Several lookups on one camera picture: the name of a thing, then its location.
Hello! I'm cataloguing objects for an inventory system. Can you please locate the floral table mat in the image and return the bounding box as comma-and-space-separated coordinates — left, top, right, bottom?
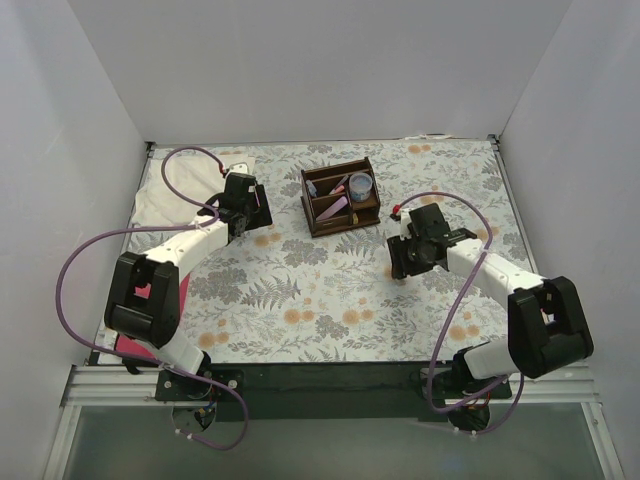
179, 139, 533, 363

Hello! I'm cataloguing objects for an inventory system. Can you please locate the pink capped white pen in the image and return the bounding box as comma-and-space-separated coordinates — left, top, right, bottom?
330, 175, 349, 195

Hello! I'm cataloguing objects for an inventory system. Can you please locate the clear round clip container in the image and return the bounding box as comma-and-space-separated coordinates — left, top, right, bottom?
349, 172, 373, 203

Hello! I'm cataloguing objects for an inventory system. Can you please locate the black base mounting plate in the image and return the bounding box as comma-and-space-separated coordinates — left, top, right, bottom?
154, 359, 514, 424

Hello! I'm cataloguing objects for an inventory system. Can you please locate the brown wooden desk organizer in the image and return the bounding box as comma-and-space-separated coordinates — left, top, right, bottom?
300, 157, 381, 238

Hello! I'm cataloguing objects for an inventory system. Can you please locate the purple pink highlighter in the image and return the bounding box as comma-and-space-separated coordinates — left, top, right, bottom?
316, 196, 348, 221

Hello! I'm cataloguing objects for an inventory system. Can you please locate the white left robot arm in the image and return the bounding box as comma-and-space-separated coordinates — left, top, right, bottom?
104, 171, 272, 400

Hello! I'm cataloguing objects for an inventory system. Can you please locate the aluminium frame rail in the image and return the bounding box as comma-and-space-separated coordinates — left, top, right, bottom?
43, 358, 624, 479

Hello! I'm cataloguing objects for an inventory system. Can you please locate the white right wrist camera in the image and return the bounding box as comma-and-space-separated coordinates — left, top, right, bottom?
391, 205, 413, 240

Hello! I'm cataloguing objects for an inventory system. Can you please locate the pink cloth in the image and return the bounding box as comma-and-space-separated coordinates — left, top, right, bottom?
114, 274, 190, 361

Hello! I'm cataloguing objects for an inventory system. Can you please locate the white folded cloth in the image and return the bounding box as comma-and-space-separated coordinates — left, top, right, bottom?
131, 151, 225, 227

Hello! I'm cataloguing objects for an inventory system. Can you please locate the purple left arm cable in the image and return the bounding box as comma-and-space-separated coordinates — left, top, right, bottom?
54, 145, 250, 451

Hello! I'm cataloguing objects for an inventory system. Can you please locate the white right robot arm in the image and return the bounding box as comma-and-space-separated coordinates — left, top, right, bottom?
387, 204, 594, 398

